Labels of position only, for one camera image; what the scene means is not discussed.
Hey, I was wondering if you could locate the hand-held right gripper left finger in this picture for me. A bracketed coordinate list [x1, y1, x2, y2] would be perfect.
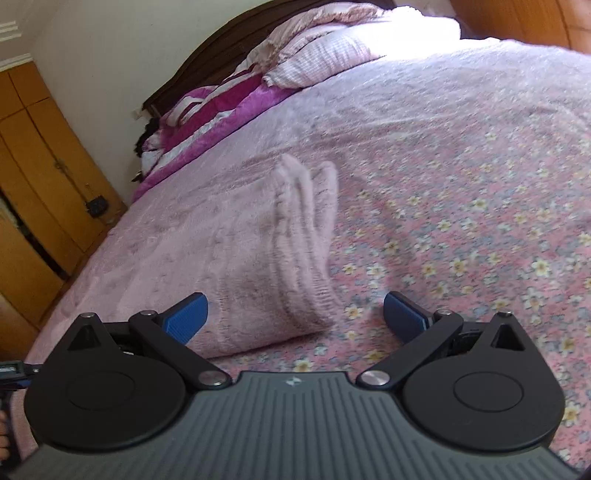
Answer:
[67, 292, 232, 391]

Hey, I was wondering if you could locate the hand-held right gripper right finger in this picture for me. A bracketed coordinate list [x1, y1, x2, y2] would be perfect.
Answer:
[355, 291, 528, 391]

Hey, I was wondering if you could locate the pink knitted sweater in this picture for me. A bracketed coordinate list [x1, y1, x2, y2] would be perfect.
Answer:
[203, 153, 346, 360]

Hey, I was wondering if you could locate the person's left hand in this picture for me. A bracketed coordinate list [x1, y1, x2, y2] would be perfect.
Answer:
[0, 410, 12, 462]

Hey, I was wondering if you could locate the pink textured blanket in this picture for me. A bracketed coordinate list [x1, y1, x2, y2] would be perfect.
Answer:
[37, 83, 370, 365]

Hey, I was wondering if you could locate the floral pink bedsheet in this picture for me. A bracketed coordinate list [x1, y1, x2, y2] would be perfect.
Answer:
[14, 37, 591, 472]

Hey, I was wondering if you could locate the wooden wardrobe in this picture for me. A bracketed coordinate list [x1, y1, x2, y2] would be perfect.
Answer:
[0, 62, 127, 361]

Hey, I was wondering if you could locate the magenta white striped quilt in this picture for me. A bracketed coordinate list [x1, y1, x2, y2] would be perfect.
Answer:
[133, 74, 296, 201]

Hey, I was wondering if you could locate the dark wooden headboard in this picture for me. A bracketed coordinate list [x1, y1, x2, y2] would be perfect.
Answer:
[141, 0, 398, 118]

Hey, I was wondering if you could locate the pink ruffled pillow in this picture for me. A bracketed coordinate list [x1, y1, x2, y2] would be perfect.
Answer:
[247, 6, 462, 89]

